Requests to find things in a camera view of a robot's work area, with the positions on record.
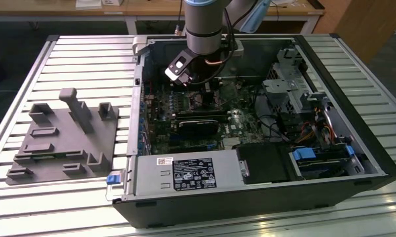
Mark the green motherboard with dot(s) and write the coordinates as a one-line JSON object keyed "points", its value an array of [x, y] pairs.
{"points": [[246, 123]]}

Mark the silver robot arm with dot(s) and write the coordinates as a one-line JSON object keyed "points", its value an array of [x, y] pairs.
{"points": [[202, 24]]}

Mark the silver chipset heatsink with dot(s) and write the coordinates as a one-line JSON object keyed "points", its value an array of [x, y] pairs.
{"points": [[231, 143]]}

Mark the CPU socket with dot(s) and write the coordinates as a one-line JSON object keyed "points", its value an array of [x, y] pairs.
{"points": [[191, 106]]}

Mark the silver CPU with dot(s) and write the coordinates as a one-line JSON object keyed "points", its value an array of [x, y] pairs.
{"points": [[197, 98]]}

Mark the black graphics card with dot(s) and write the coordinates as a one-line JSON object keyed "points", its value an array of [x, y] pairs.
{"points": [[197, 128]]}

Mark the blue plastic clip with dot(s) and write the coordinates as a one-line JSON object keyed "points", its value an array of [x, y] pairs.
{"points": [[349, 151]]}

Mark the blue plastic latch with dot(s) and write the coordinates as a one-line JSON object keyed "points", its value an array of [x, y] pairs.
{"points": [[113, 179]]}

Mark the grey parts rack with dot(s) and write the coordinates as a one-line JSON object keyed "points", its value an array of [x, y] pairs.
{"points": [[62, 148]]}

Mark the hard disk in blue carrier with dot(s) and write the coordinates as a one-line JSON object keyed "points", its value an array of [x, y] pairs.
{"points": [[302, 154]]}

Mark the black PC case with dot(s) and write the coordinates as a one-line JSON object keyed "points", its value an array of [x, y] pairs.
{"points": [[249, 209]]}

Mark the metal drive cage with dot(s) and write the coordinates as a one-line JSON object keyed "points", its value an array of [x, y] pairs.
{"points": [[279, 85]]}

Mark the RAM slot white clips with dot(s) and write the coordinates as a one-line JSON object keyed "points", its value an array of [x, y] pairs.
{"points": [[199, 117], [202, 113]]}

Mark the white box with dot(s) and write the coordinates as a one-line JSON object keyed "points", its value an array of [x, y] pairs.
{"points": [[87, 4], [113, 2]]}

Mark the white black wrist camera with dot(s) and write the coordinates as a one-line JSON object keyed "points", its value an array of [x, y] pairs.
{"points": [[177, 64]]}

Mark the black plastic shroud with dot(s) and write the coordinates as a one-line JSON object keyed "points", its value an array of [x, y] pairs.
{"points": [[262, 163]]}

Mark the wooden cabinet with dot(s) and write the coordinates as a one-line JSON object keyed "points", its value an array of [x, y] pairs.
{"points": [[374, 24]]}

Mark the wooden desk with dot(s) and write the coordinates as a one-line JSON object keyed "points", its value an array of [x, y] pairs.
{"points": [[51, 12]]}

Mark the silver power supply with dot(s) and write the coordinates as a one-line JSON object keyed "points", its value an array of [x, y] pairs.
{"points": [[147, 177]]}

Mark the black expansion slot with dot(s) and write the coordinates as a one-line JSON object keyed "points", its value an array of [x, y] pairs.
{"points": [[190, 148]]}

